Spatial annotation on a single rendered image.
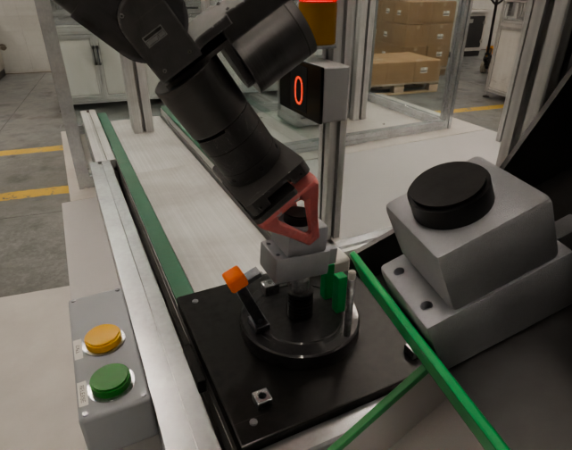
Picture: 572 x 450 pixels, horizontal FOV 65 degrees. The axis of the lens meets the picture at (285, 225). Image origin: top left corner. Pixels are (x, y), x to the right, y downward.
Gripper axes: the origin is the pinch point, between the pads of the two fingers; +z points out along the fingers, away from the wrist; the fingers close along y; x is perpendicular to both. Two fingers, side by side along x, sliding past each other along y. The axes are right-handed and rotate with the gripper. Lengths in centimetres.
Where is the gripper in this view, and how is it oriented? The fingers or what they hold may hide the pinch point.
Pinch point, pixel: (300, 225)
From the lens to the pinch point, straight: 47.3
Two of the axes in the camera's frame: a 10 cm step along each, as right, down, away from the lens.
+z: 4.9, 6.3, 6.0
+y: -4.2, -4.3, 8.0
